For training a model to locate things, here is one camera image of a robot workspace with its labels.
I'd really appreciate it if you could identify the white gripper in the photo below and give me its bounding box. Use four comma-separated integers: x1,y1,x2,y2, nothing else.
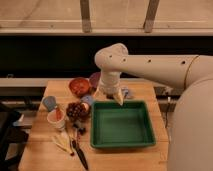
98,71,123,105

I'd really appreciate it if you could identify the red pepper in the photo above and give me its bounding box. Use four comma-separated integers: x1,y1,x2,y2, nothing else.
56,107,62,121

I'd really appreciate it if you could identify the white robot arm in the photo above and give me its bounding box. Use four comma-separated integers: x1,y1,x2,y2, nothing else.
95,43,213,171

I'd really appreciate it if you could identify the green plastic tray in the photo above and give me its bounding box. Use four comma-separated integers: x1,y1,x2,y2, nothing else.
90,101,156,149

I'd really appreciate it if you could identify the blue plastic item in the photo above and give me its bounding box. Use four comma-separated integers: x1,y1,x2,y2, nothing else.
81,95,94,106

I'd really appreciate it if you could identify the red bowl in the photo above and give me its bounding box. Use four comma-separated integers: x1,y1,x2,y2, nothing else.
69,77,90,97

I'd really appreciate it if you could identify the dark grape bunch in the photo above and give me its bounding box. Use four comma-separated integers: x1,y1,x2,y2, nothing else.
66,102,90,121

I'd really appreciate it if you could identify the white cup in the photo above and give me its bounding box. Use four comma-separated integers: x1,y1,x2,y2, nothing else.
47,109,65,131

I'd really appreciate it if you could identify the blue cup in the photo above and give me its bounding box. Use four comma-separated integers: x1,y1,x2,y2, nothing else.
42,96,56,111

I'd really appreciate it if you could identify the black chair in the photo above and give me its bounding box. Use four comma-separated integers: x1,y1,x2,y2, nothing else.
0,102,29,171

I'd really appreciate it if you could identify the black handled knife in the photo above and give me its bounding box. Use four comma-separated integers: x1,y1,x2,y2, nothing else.
71,129,89,171

